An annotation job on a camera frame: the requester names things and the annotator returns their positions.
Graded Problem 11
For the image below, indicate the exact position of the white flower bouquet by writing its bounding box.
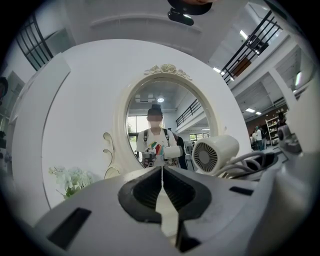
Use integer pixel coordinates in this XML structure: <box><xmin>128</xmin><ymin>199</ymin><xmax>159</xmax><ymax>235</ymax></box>
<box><xmin>48</xmin><ymin>164</ymin><xmax>95</xmax><ymax>201</ymax></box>

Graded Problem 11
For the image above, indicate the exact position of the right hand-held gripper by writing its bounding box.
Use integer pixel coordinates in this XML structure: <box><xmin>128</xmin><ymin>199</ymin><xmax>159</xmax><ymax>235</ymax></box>
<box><xmin>221</xmin><ymin>124</ymin><xmax>303</xmax><ymax>182</ymax></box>

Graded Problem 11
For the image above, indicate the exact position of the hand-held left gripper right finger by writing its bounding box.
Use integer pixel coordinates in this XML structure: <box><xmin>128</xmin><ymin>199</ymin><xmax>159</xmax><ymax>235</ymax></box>
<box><xmin>163</xmin><ymin>165</ymin><xmax>277</xmax><ymax>256</ymax></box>

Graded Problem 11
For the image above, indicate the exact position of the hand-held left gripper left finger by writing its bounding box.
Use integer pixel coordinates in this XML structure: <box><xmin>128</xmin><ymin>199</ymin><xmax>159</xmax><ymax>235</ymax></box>
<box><xmin>33</xmin><ymin>165</ymin><xmax>176</xmax><ymax>256</ymax></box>

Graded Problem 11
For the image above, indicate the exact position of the black window grille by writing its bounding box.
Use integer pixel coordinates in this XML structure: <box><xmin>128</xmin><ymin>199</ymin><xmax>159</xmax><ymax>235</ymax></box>
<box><xmin>15</xmin><ymin>13</ymin><xmax>55</xmax><ymax>71</ymax></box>

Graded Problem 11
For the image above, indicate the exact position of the white hair dryer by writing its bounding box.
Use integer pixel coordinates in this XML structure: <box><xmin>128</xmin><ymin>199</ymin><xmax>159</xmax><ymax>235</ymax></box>
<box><xmin>191</xmin><ymin>134</ymin><xmax>267</xmax><ymax>179</ymax></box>

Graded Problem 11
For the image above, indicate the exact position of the black head-worn camera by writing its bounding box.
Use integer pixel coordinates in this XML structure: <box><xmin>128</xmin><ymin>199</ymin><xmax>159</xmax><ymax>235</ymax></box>
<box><xmin>166</xmin><ymin>0</ymin><xmax>214</xmax><ymax>26</ymax></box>

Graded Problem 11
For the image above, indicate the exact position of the oval mirror with cream frame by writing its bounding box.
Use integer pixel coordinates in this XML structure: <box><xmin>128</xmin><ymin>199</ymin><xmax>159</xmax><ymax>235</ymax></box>
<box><xmin>102</xmin><ymin>63</ymin><xmax>227</xmax><ymax>180</ymax></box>

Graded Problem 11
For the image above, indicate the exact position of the black balcony railing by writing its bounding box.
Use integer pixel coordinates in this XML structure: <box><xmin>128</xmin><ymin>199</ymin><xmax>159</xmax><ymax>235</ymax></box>
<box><xmin>220</xmin><ymin>9</ymin><xmax>285</xmax><ymax>86</ymax></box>

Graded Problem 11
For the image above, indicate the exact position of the white display shelf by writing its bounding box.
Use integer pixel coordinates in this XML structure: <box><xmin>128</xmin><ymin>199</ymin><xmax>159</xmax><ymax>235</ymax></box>
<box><xmin>264</xmin><ymin>116</ymin><xmax>281</xmax><ymax>147</ymax></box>

